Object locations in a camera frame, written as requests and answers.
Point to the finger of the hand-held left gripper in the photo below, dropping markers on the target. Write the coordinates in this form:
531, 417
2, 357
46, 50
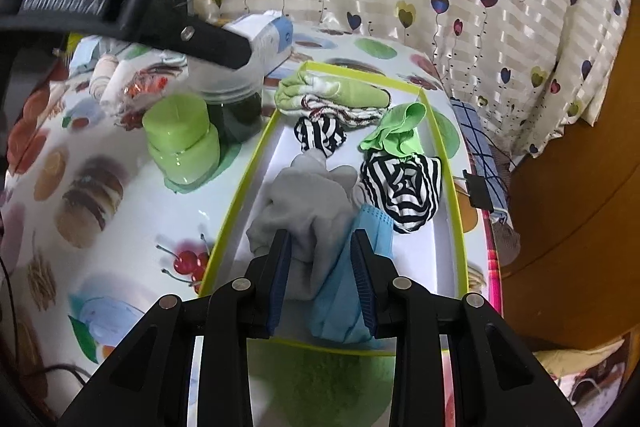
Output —
215, 44

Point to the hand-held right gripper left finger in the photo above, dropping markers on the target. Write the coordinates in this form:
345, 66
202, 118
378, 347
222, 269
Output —
280, 277

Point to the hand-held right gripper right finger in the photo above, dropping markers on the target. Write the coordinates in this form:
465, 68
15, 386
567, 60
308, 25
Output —
362, 277

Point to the blue face mask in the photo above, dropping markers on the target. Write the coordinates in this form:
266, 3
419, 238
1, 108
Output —
340, 307

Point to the grey sock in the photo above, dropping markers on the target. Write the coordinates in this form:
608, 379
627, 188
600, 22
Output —
300, 207

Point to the yellow-green cardboard box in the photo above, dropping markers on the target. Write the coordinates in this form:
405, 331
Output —
442, 257

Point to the large black-white striped sock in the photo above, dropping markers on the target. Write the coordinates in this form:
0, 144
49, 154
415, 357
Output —
400, 192

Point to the small black-white striped sock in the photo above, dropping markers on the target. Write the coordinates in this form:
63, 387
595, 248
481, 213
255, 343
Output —
320, 134

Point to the green and white towel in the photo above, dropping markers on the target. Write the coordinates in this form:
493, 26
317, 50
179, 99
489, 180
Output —
350, 94

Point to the green microfiber cloth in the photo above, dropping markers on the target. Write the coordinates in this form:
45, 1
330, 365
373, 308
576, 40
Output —
395, 127

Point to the white tissue pack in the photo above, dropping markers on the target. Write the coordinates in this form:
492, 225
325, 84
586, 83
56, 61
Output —
272, 39

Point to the glass jar with dark contents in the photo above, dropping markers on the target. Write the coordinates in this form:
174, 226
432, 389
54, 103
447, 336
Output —
235, 112

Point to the green cream jar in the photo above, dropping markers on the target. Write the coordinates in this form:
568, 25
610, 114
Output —
180, 137

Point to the black binder clip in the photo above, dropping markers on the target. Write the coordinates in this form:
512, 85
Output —
480, 192

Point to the blue plaid cloth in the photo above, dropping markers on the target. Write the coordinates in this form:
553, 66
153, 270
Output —
472, 132

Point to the wooden wardrobe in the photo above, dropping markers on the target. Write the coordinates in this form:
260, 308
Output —
575, 232

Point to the yellowish pillow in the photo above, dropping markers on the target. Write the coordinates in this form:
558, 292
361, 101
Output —
575, 359

